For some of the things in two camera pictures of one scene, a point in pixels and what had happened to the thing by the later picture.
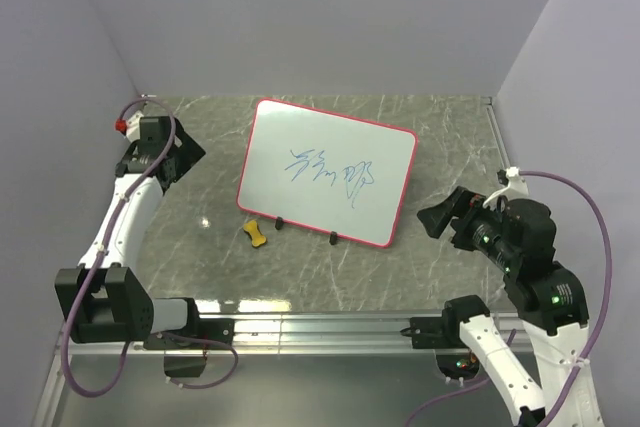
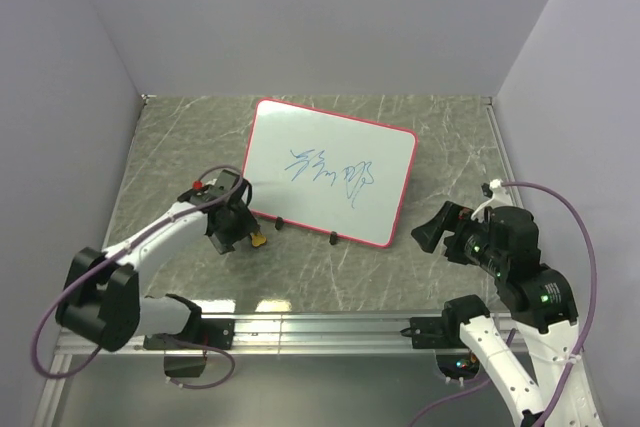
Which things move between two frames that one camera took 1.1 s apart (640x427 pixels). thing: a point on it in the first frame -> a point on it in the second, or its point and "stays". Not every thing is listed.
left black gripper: [188, 153] -> [246, 225]
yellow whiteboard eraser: [257, 239] stays
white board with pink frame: [327, 171] stays
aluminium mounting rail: [288, 333] stays
